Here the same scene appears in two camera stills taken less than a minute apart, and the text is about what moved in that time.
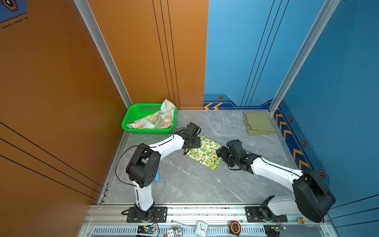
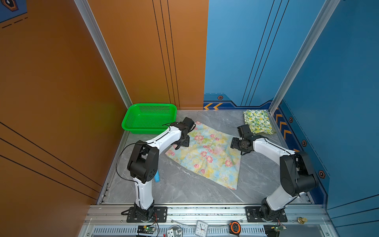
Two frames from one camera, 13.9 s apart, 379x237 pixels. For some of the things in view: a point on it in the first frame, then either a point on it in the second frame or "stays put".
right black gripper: [222, 152] → [233, 144]
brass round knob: [302, 220] stays put
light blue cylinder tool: [157, 178] stays put
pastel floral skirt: [162, 119] → [211, 153]
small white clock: [201, 228] stays put
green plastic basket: [135, 111] stays put
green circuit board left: [143, 229] stays put
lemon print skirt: [207, 153] → [258, 121]
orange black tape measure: [235, 228] stays put
